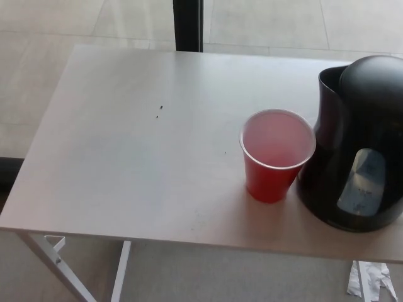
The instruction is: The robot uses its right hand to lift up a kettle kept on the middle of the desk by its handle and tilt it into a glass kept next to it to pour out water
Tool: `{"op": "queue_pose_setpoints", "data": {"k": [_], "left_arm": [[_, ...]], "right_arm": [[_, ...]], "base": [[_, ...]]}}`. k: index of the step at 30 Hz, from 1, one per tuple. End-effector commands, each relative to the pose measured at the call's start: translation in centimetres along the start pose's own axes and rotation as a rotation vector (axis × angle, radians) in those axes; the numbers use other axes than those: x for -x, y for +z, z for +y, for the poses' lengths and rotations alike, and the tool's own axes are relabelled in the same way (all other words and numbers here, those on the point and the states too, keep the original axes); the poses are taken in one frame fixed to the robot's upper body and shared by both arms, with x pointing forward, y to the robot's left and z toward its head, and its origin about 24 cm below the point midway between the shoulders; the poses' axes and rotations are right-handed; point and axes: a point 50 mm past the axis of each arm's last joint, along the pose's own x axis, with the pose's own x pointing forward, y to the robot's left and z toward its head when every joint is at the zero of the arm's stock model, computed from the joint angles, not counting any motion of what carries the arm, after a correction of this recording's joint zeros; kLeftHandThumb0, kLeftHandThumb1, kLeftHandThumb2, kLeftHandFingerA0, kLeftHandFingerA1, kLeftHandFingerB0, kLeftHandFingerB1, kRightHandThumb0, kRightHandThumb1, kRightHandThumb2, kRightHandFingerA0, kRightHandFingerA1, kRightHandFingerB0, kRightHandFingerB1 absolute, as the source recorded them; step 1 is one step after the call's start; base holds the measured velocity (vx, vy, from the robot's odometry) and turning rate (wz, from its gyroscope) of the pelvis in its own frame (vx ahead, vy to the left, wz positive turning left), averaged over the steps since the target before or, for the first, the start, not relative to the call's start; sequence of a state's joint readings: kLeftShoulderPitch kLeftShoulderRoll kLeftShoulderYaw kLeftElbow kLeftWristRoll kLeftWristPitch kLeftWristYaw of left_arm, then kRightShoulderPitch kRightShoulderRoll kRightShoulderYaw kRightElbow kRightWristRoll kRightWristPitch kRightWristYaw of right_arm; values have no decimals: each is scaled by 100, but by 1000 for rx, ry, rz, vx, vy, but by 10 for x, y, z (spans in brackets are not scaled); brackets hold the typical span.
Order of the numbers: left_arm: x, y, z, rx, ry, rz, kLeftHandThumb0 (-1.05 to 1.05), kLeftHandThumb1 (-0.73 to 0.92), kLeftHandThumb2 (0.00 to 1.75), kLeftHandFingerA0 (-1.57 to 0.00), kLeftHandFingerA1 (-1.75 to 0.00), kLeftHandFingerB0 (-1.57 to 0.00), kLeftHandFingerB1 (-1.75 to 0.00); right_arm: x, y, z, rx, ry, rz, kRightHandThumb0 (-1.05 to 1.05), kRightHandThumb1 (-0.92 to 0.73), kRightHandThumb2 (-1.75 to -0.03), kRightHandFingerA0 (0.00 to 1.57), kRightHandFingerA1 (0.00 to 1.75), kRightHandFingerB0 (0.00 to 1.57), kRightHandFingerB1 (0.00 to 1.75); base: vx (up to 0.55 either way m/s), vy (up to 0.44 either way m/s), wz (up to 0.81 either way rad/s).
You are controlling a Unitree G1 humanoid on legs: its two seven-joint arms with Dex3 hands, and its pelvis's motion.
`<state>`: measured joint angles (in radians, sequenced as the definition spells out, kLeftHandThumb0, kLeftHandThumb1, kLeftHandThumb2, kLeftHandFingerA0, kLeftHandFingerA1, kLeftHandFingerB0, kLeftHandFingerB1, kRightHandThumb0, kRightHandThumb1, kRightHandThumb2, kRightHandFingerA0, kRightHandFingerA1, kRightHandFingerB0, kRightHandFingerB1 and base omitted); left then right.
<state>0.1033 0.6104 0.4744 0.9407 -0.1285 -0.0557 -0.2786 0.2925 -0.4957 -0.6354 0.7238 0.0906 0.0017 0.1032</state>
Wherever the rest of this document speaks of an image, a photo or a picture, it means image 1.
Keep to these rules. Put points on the black electric kettle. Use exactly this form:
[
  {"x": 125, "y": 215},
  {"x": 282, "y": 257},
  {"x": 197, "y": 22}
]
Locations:
[{"x": 340, "y": 132}]

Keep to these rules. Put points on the red plastic cup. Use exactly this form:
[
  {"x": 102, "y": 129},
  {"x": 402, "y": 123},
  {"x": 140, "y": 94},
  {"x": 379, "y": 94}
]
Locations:
[{"x": 267, "y": 182}]

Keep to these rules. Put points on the white metal table leg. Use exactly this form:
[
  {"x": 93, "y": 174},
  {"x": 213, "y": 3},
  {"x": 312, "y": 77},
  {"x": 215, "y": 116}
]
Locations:
[{"x": 362, "y": 283}]

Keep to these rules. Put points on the crumpled white paper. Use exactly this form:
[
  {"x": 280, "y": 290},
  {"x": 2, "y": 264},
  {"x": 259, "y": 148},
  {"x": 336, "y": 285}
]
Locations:
[{"x": 382, "y": 280}]

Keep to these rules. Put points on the black window frame post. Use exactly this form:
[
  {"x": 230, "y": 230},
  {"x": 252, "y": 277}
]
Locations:
[{"x": 188, "y": 25}]

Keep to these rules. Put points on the white metal table frame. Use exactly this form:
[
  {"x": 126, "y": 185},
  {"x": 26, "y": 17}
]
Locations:
[{"x": 121, "y": 270}]

